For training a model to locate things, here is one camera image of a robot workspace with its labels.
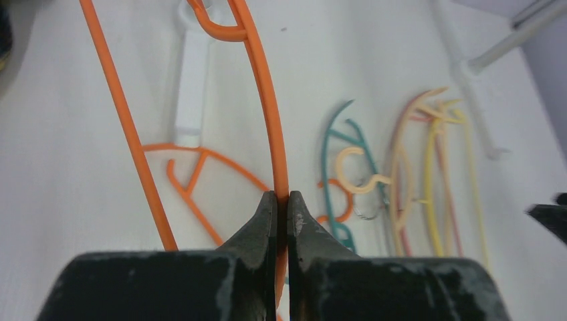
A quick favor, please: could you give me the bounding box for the teal hanger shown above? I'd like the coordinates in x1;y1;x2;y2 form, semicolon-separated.
318;100;379;253

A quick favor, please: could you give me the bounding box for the orange hanger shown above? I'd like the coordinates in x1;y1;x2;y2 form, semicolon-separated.
78;0;291;311
142;142;355;247

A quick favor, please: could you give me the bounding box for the pale yellow hanger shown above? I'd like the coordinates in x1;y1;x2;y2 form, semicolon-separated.
413;99;489;268

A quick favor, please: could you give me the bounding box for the grey rack pole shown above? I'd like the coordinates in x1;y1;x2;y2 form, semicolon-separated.
174;1;213;148
430;1;566;161

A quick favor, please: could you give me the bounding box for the right grey rack pole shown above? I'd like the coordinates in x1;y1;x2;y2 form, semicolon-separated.
430;1;566;161

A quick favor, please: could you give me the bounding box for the left grey rack pole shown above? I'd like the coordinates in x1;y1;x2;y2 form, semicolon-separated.
174;1;213;148

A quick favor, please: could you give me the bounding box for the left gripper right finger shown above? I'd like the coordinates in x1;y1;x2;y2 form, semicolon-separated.
288;191;509;320

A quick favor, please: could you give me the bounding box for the pink hanger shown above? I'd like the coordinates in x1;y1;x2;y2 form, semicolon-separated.
389;87;463;257

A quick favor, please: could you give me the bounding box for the peach beige hanger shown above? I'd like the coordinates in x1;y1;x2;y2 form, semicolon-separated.
334;86;449;256

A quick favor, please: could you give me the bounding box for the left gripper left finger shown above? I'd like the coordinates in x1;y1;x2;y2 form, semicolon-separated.
38;191;277;320

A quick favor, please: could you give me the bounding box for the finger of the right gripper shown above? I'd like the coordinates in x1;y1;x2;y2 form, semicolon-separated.
527;193;566;245

